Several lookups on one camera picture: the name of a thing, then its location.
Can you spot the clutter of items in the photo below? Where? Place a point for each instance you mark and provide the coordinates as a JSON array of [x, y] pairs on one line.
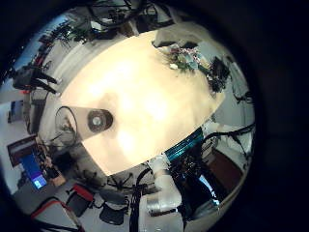
[[183, 58]]

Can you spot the clear glass vase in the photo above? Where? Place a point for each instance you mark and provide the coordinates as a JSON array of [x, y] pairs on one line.
[[96, 121]]

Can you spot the black office chair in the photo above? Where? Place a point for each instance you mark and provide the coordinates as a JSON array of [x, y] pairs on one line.
[[112, 212]]

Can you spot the blue lit computer monitor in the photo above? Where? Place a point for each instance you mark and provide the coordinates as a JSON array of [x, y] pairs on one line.
[[33, 172]]

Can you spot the teal aluminium frame rail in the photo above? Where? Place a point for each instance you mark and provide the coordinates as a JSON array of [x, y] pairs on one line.
[[185, 145]]

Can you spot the red brown wall cabinet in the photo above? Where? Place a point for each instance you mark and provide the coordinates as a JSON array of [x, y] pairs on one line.
[[21, 148]]

